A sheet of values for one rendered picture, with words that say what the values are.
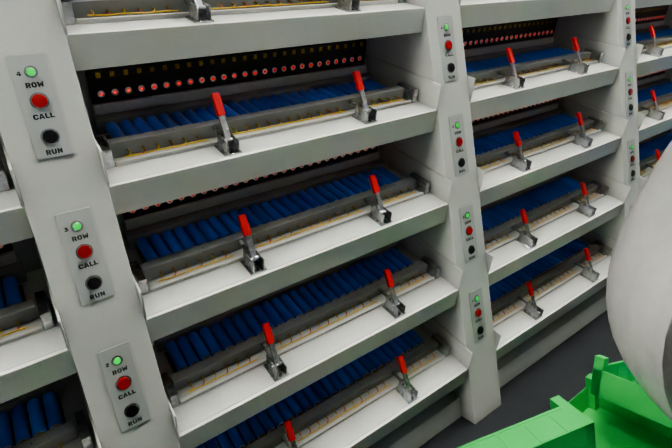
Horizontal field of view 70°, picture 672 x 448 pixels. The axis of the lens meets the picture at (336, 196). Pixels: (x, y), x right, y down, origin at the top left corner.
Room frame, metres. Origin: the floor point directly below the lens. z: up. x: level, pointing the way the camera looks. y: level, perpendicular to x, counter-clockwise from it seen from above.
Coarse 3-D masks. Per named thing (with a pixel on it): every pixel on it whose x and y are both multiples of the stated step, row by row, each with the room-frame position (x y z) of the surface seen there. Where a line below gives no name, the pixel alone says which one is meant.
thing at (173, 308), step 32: (352, 160) 1.02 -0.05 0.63; (256, 192) 0.90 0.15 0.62; (416, 192) 0.98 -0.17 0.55; (448, 192) 0.94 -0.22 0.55; (128, 224) 0.78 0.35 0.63; (352, 224) 0.86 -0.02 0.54; (416, 224) 0.90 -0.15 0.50; (128, 256) 0.75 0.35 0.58; (224, 256) 0.76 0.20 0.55; (288, 256) 0.76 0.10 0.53; (320, 256) 0.78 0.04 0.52; (352, 256) 0.83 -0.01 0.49; (192, 288) 0.68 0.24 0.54; (224, 288) 0.69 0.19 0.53; (256, 288) 0.72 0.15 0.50; (160, 320) 0.63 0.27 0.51; (192, 320) 0.67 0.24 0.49
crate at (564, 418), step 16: (560, 400) 0.73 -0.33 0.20; (544, 416) 0.70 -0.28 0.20; (560, 416) 0.69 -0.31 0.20; (576, 416) 0.68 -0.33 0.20; (496, 432) 0.68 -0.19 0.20; (512, 432) 0.67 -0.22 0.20; (528, 432) 0.67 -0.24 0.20; (544, 432) 0.66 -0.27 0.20; (560, 432) 0.65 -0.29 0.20; (576, 432) 0.66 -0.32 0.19; (592, 432) 0.66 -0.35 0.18
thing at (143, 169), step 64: (192, 64) 0.85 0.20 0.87; (256, 64) 0.92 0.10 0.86; (320, 64) 1.00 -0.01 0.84; (384, 64) 1.06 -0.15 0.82; (128, 128) 0.75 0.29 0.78; (192, 128) 0.75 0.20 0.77; (256, 128) 0.82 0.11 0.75; (320, 128) 0.83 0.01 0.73; (384, 128) 0.88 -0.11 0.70; (128, 192) 0.64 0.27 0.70; (192, 192) 0.69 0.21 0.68
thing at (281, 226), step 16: (368, 192) 0.93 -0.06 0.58; (384, 192) 0.94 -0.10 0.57; (400, 192) 0.97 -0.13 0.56; (320, 208) 0.86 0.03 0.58; (336, 208) 0.87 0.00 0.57; (352, 208) 0.90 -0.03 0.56; (272, 224) 0.81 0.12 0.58; (288, 224) 0.82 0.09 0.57; (304, 224) 0.84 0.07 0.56; (320, 224) 0.84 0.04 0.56; (224, 240) 0.76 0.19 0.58; (256, 240) 0.79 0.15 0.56; (176, 256) 0.72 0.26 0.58; (192, 256) 0.73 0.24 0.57; (208, 256) 0.74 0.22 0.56; (144, 272) 0.69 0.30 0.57; (160, 272) 0.70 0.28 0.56; (176, 272) 0.70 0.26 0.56
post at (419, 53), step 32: (448, 0) 0.98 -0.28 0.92; (416, 64) 0.98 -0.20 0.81; (448, 96) 0.96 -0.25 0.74; (448, 128) 0.96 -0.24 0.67; (384, 160) 1.10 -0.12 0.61; (416, 160) 1.01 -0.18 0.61; (448, 160) 0.95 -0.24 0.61; (448, 224) 0.95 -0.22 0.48; (480, 224) 0.99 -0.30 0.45; (448, 256) 0.96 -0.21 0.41; (480, 256) 0.98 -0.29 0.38; (448, 320) 0.98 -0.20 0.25; (480, 352) 0.97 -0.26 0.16; (480, 384) 0.96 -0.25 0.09; (480, 416) 0.95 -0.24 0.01
